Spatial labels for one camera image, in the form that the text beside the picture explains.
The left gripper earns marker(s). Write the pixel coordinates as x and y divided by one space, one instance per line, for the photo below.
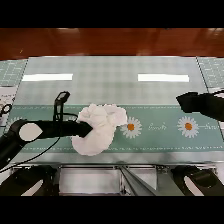
81 128

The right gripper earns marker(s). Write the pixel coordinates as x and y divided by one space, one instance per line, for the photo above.
188 101

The white garment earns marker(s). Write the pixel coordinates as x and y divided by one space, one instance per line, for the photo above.
96 133

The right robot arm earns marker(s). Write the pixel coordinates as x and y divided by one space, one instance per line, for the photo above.
213 105

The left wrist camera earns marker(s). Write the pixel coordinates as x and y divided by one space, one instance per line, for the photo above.
61 97

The silver frame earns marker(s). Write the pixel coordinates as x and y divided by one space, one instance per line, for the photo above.
140 183

